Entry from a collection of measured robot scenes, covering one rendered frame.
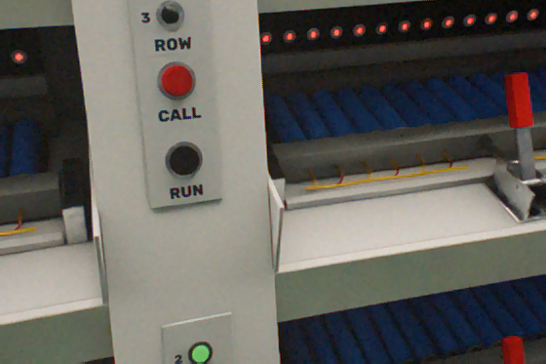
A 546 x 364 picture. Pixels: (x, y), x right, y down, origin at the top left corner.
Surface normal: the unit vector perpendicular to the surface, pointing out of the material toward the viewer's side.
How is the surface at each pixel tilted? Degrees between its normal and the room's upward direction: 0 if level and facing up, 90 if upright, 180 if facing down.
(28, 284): 22
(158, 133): 90
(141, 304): 90
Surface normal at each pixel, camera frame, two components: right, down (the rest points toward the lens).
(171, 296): 0.25, 0.18
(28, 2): 0.25, 0.54
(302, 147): 0.04, -0.83
